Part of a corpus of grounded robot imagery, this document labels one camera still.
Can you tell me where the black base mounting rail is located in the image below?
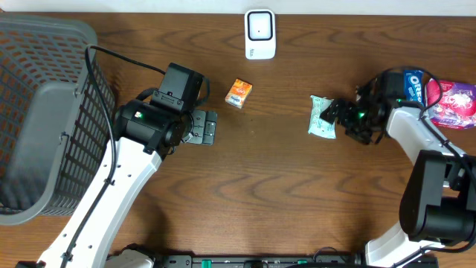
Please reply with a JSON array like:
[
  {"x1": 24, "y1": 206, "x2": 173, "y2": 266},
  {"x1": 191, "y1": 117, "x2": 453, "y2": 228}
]
[{"x1": 107, "y1": 254, "x2": 440, "y2": 268}]

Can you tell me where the blue Oreo cookie pack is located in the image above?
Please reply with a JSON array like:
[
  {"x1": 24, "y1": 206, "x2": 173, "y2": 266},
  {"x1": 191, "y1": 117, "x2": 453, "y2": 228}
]
[{"x1": 403, "y1": 69, "x2": 425, "y2": 105}]

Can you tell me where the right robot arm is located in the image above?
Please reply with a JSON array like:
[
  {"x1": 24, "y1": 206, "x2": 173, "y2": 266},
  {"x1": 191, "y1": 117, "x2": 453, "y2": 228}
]
[{"x1": 320, "y1": 66, "x2": 475, "y2": 267}]

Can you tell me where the orange small snack box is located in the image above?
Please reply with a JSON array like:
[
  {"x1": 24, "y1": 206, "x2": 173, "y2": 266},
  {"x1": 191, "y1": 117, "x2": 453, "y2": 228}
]
[{"x1": 225, "y1": 78, "x2": 253, "y2": 109}]

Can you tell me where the grey plastic shopping basket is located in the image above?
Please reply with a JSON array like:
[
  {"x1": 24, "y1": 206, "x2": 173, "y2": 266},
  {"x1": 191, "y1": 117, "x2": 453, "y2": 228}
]
[{"x1": 1, "y1": 13, "x2": 115, "y2": 226}]

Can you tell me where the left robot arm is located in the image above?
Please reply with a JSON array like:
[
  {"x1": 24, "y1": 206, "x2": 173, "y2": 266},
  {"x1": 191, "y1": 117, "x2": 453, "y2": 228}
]
[{"x1": 16, "y1": 63, "x2": 210, "y2": 267}]

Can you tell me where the purple pink Carefree pack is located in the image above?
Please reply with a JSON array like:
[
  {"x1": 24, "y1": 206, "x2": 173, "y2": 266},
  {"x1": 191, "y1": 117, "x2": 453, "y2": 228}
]
[{"x1": 428, "y1": 80, "x2": 475, "y2": 130}]

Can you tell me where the mint green snack pack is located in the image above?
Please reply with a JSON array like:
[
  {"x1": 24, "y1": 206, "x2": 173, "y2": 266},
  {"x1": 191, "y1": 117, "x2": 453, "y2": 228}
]
[{"x1": 307, "y1": 95, "x2": 338, "y2": 140}]

